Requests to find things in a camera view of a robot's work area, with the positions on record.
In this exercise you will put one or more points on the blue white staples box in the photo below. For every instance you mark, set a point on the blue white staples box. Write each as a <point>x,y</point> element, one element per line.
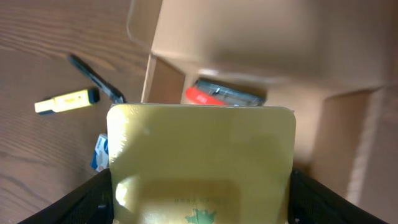
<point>100,160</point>

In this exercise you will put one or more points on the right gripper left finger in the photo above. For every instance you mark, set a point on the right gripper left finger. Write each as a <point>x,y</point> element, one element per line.
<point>90,203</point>

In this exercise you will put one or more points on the yellow sticky note pad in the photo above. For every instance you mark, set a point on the yellow sticky note pad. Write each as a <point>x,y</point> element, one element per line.
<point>200,164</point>

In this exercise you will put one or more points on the yellow highlighter marker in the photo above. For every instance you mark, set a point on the yellow highlighter marker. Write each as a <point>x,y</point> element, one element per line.
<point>69,101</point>

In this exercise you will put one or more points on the cardboard box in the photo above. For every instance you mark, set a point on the cardboard box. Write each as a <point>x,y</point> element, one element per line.
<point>334,63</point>

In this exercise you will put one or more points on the black ballpoint pen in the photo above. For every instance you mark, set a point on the black ballpoint pen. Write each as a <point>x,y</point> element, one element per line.
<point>112,92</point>

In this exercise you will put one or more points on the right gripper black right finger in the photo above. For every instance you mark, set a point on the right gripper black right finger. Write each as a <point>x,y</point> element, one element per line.
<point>313,203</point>

